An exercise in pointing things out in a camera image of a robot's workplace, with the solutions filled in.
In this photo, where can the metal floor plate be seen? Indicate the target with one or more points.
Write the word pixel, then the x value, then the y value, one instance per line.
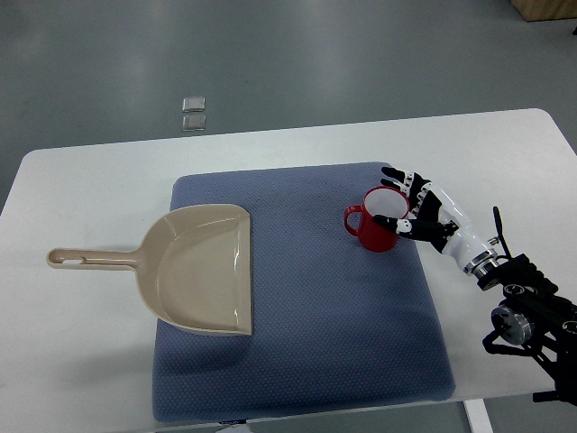
pixel 193 123
pixel 193 104

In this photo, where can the beige plastic dustpan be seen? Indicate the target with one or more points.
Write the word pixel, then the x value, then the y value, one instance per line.
pixel 193 268

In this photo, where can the white table leg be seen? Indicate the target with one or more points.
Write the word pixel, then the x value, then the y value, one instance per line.
pixel 477 416

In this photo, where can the wooden box corner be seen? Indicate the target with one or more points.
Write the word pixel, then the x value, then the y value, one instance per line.
pixel 545 10

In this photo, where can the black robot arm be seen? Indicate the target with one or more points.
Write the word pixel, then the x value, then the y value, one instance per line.
pixel 532 320

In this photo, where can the upper metal floor plate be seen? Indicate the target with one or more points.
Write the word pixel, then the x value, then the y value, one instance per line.
pixel 193 104

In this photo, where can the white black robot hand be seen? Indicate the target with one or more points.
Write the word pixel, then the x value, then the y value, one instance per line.
pixel 435 218

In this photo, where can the red cup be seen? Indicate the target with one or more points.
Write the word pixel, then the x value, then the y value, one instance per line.
pixel 379 201

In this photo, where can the lower metal floor plate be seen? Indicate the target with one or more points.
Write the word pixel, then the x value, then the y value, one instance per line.
pixel 193 123

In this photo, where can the blue textured mat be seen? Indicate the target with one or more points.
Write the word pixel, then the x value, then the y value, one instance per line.
pixel 335 326

